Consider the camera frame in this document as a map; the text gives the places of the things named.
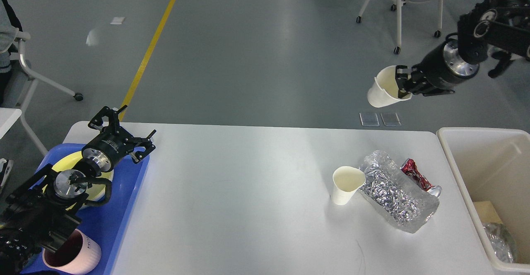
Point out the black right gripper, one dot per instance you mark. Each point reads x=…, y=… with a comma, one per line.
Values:
x=437, y=74

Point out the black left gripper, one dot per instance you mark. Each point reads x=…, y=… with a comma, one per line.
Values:
x=114, y=142

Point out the white paper cup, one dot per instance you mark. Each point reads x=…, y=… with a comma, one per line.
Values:
x=346, y=180
x=385, y=90

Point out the yellow plastic plate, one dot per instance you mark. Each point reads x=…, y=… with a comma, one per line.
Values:
x=66, y=161

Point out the pink ceramic mug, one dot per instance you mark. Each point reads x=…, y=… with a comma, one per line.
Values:
x=79, y=255

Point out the aluminium foil front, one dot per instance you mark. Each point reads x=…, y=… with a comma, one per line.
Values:
x=502, y=242

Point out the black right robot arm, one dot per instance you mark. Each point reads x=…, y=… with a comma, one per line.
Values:
x=494, y=28

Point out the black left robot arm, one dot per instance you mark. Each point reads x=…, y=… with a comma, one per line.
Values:
x=41, y=213

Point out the right floor socket plate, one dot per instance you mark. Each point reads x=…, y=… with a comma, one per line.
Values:
x=390, y=119

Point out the floor socket plate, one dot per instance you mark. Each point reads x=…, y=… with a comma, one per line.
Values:
x=390, y=119
x=369, y=119

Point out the left floor socket plate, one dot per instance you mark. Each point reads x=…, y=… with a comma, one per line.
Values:
x=369, y=119

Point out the crushed red soda can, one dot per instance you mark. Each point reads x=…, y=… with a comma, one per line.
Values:
x=410, y=169

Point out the blue plastic tray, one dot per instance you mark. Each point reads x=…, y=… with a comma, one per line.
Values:
x=106, y=225

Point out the beige plastic bin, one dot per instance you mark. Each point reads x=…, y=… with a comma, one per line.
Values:
x=493, y=164

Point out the white office chair left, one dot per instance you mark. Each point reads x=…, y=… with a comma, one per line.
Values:
x=23, y=83

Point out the small white side table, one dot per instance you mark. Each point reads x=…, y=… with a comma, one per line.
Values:
x=8, y=117

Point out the brown cardboard in bin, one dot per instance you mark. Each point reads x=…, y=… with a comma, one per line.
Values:
x=487, y=213

